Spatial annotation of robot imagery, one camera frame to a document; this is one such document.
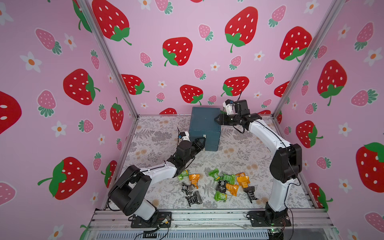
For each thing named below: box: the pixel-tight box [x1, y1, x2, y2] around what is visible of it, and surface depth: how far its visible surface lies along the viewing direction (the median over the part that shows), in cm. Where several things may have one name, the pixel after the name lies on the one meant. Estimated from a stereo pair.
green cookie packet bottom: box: [214, 190, 228, 202], surface depth 82 cm
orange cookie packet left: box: [189, 173, 201, 189], surface depth 89 cm
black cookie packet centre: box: [216, 180, 227, 193], surface depth 85 cm
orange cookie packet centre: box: [225, 183, 239, 197], surface depth 85 cm
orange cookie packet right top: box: [235, 172, 251, 188], surface depth 88 cm
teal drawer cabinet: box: [189, 107, 221, 152], surface depth 88 cm
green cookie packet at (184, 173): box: [177, 170, 189, 181], surface depth 90 cm
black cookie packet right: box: [243, 186, 259, 204], surface depth 83 cm
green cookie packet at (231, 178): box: [219, 174, 236, 185], surface depth 89 cm
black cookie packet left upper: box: [181, 184, 194, 197], surface depth 84 cm
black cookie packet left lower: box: [185, 190, 203, 207], surface depth 81 cm
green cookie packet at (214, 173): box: [208, 168, 221, 181], surface depth 90 cm
